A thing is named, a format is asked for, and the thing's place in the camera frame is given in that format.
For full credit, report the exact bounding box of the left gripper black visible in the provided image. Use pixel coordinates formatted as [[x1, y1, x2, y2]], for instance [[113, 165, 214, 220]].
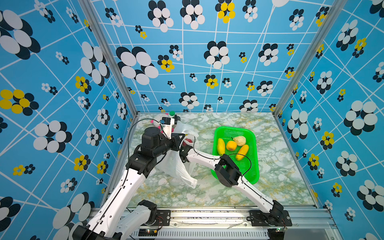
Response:
[[152, 132, 185, 159]]

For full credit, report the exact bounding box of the white plastic bag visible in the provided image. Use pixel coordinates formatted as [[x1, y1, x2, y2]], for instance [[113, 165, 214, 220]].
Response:
[[156, 122, 199, 189]]

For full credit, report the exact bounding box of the yellow lemon toy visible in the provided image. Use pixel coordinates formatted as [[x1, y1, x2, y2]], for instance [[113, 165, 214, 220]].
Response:
[[217, 138, 226, 156]]

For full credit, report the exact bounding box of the orange yellow mango toy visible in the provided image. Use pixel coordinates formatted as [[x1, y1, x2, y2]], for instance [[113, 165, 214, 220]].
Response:
[[226, 141, 238, 152]]

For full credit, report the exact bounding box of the green plastic basket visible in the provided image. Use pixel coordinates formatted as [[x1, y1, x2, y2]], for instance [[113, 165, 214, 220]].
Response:
[[212, 127, 260, 185]]

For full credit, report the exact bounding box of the yellow banana toy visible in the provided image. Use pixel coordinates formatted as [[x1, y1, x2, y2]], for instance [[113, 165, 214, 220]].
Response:
[[236, 145, 249, 161]]

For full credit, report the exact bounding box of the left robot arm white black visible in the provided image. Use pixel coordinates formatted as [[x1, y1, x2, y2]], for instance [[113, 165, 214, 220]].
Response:
[[70, 127, 186, 240]]

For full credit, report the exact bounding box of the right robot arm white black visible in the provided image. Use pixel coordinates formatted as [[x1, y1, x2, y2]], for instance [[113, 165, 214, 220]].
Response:
[[179, 145, 285, 226]]

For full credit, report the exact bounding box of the clear shaker jar black lid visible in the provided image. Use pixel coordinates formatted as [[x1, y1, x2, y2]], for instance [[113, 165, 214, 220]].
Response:
[[174, 115, 181, 124]]

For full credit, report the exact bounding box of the pink white plush toy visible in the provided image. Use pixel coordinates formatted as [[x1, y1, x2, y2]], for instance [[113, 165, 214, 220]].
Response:
[[151, 120, 160, 127]]

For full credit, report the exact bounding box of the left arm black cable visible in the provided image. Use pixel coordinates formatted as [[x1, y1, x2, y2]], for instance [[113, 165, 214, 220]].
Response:
[[86, 118, 164, 240]]

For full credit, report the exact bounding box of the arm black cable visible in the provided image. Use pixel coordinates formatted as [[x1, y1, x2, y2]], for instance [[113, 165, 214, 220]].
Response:
[[86, 118, 164, 240], [191, 136, 253, 181]]

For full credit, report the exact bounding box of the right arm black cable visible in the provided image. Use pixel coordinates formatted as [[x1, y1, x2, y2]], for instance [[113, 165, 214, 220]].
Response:
[[191, 136, 253, 181]]

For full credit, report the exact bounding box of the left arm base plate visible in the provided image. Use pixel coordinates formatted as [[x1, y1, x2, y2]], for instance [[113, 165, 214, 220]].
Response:
[[142, 210, 171, 227]]

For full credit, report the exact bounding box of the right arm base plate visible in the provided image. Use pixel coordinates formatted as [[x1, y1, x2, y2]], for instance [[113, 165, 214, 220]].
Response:
[[246, 210, 293, 227]]

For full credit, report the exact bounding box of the left aluminium corner post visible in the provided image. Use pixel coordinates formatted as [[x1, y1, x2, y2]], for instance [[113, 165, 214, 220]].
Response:
[[79, 0, 138, 119]]

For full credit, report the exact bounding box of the aluminium corner post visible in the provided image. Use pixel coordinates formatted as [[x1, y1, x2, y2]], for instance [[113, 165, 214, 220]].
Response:
[[79, 0, 138, 119], [273, 0, 347, 119]]

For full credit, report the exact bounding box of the aluminium front rail frame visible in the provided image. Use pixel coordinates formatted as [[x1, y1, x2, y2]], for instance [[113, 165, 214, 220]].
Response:
[[80, 206, 343, 240]]

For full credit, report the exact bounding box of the right aluminium corner post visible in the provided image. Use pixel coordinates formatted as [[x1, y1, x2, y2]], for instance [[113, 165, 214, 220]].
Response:
[[273, 0, 347, 119]]

